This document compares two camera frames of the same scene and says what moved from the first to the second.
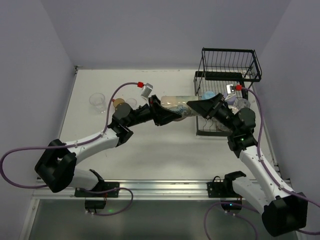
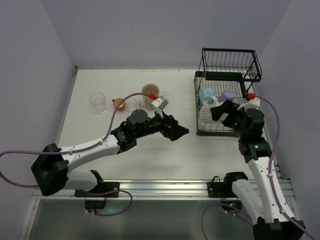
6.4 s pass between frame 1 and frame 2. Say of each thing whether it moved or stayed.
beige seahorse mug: moved
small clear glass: stayed
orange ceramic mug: stayed
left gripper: moved
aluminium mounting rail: stayed
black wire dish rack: stayed
